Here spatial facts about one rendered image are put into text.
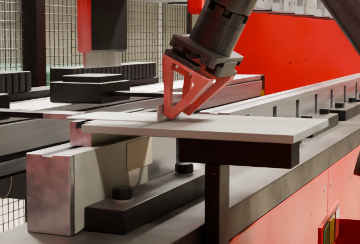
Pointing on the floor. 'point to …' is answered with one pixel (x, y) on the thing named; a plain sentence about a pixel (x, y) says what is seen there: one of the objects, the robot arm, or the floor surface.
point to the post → (34, 38)
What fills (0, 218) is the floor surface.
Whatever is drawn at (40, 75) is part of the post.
